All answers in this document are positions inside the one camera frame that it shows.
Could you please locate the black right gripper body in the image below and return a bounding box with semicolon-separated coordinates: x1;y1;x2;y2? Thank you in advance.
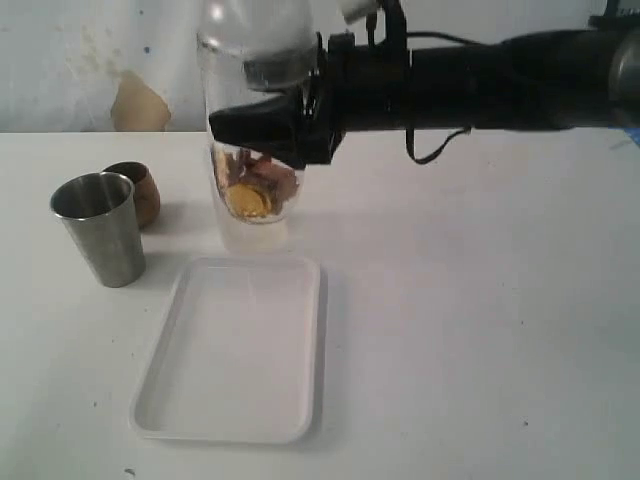
294;1;410;165

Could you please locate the pile of brown cubes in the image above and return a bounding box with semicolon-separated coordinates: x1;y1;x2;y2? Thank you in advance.
211;144;304;224

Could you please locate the clear plastic shaker cup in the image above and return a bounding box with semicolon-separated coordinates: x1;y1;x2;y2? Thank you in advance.
196;34;314;226

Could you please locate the clear domed shaker lid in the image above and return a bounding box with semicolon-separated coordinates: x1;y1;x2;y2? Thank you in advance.
197;0;316;57

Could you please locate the stainless steel cup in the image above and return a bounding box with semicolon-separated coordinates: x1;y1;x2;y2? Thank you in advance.
50;172;146;288

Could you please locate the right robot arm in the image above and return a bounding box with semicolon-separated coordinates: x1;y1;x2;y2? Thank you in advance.
293;1;639;164

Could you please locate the translucent frosted plastic cup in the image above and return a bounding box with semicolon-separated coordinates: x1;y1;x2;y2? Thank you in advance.
211;147;289;254

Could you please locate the white rectangular plastic tray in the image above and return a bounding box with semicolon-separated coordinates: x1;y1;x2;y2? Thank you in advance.
129;256;321;445

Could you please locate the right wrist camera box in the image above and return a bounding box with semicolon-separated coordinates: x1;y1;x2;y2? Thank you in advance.
242;44;317;92

